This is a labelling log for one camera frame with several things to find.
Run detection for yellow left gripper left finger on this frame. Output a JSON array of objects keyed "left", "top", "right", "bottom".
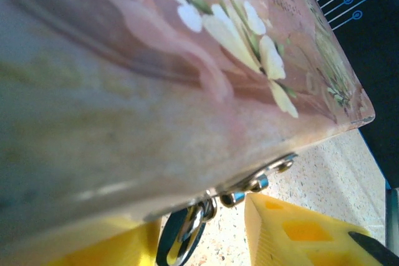
[{"left": 46, "top": 216, "right": 163, "bottom": 266}]

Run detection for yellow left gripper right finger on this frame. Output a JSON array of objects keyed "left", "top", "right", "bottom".
[{"left": 244, "top": 192, "right": 399, "bottom": 266}]

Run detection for metal keyring clip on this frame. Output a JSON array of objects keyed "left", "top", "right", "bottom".
[{"left": 155, "top": 199, "right": 219, "bottom": 266}]

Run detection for pink illustrated tin box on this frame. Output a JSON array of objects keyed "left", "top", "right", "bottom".
[{"left": 0, "top": 0, "right": 377, "bottom": 266}]

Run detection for aluminium side rail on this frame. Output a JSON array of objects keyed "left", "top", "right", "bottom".
[{"left": 385, "top": 186, "right": 399, "bottom": 248}]

